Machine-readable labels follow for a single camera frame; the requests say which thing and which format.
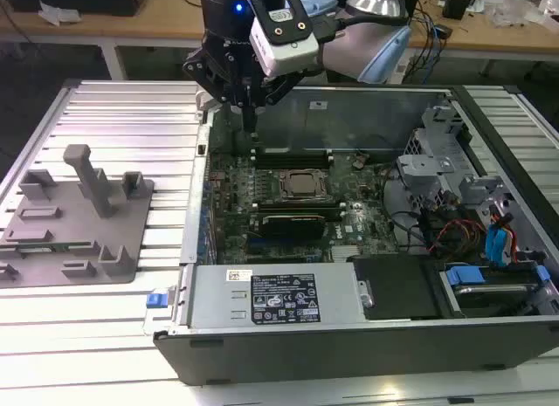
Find black four-slot RAM bank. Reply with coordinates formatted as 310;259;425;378
252;199;344;216
254;147;335;170

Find blue card retention latch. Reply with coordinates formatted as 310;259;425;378
197;203;211;261

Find black power adapter box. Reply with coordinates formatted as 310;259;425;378
441;0;472;19

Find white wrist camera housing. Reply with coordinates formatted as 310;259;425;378
242;0;321;79

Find white crumpled paper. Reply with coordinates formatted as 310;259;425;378
37;0;83;28

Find clear plastic bags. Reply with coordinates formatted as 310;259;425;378
487;0;541;30

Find metal CPU socket cover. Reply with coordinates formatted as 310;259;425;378
278;169;328;198

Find red yellow power wire bundle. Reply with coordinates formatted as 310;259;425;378
425;217;489;257

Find hard disk in blue carrier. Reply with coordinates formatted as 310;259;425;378
438;264;551;320

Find silver power supply black label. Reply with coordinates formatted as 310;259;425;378
185;264;366;333

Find gray plastic parts rack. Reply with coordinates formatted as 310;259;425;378
0;143;156;289

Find black disk bay cover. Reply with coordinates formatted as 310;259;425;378
347;253;445;323

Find light wooden desk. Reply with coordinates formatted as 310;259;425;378
0;0;559;82

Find black camera cable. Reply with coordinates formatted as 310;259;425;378
314;10;410;44

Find black and silver PC case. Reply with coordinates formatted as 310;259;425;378
152;80;559;388

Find black equipment case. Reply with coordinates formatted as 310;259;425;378
8;0;145;17

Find black graphics card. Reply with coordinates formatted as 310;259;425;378
260;212;328;240

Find silver CPU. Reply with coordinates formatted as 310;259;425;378
289;174;318;194

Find blue flat data wire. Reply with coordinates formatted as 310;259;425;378
487;213;521;271

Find green motherboard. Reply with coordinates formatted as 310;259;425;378
204;152;420;265

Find gray metal drive cage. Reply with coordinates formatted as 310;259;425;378
395;103;519;232

